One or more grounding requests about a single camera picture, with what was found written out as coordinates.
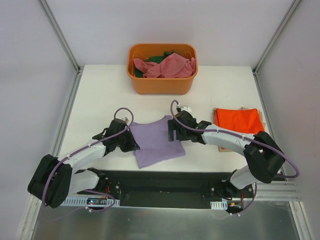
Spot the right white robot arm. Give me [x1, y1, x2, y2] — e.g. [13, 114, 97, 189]
[167, 110, 285, 199]

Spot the left white cable duct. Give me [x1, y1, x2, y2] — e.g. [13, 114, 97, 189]
[61, 196, 120, 208]

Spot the front aluminium rail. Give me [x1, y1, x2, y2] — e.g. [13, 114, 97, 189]
[32, 174, 303, 202]

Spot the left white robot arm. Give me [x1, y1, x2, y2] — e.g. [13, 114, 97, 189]
[27, 118, 140, 209]

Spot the orange folded t shirt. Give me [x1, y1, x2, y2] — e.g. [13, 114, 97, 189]
[213, 107, 266, 136]

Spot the orange plastic bin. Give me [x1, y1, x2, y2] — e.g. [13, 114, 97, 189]
[126, 43, 198, 95]

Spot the white cable duct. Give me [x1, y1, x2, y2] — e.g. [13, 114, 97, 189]
[210, 201, 243, 210]
[61, 196, 120, 208]

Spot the lavender t shirt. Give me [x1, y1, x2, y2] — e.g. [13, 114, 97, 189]
[130, 115, 186, 169]

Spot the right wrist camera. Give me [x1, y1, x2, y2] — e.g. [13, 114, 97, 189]
[176, 104, 192, 113]

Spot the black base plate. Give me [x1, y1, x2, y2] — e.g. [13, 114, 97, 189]
[68, 170, 255, 213]

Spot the left aluminium frame post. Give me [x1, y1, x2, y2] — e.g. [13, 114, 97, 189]
[37, 0, 82, 74]

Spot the pink t shirt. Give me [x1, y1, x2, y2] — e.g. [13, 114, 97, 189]
[133, 52, 197, 79]

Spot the right aluminium frame post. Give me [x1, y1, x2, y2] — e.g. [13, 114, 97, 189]
[251, 0, 303, 76]

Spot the right white cable duct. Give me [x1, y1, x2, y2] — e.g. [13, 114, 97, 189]
[210, 201, 243, 210]

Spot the green t shirt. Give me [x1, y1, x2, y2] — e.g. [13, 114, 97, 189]
[133, 51, 175, 78]

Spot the aluminium frame post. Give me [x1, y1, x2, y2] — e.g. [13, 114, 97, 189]
[251, 0, 303, 76]
[37, 0, 82, 74]

